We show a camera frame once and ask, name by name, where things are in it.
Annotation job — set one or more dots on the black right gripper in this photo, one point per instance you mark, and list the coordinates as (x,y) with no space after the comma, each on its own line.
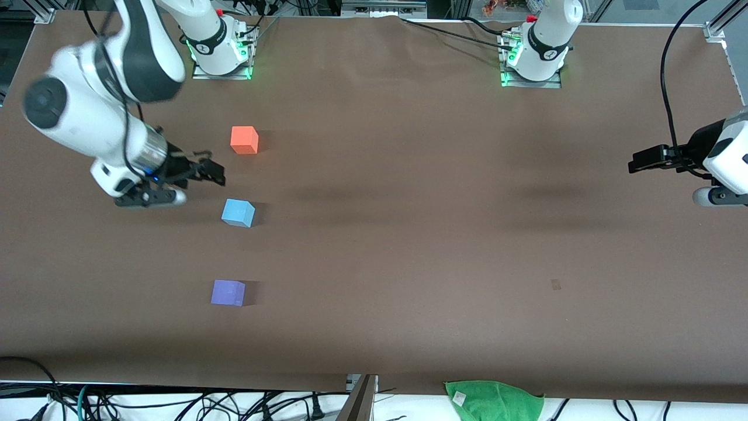
(177,166)

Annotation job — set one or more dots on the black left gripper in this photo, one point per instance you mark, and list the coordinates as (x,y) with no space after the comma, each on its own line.
(696,147)

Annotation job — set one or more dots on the blue foam block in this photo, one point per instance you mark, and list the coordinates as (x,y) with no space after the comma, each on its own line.
(236,212)

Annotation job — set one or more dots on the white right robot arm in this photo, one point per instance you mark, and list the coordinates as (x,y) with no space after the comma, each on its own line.
(87,123)

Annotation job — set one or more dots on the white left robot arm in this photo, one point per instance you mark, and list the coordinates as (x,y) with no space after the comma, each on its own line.
(546,41)

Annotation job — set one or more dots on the orange foam block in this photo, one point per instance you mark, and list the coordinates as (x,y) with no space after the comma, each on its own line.
(243,140)

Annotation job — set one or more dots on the purple foam block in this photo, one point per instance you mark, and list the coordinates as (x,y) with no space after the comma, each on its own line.
(228,293)

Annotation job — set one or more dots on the small orange object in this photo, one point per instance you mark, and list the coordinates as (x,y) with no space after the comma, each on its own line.
(494,7)

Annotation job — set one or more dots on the silver metal box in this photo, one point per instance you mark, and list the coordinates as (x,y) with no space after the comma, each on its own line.
(383,7)

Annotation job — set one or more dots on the brown table cover sheet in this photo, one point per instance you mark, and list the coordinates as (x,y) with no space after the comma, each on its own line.
(438,292)

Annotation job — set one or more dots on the black power plug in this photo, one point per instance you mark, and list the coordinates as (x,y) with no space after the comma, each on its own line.
(316,409)

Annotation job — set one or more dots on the aluminium profile bar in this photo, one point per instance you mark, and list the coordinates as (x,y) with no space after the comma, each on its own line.
(359,403)

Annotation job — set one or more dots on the green microfibre cloth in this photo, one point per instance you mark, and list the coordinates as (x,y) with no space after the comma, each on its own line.
(497,402)

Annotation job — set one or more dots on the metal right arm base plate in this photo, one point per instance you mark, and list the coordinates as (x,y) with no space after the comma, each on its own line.
(248,67)

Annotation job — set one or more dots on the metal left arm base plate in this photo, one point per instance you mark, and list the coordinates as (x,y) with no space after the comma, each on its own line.
(555,82)

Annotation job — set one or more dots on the aluminium frame corner profile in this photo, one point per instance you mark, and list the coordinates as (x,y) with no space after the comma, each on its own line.
(44,13)
(719,26)

